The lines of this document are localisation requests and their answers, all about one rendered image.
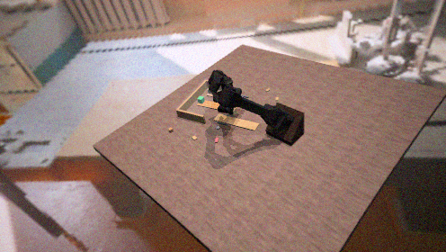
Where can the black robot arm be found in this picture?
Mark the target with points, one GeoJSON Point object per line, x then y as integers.
{"type": "Point", "coordinates": [231, 98]}

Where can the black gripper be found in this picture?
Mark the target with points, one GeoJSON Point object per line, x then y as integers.
{"type": "Point", "coordinates": [222, 109]}

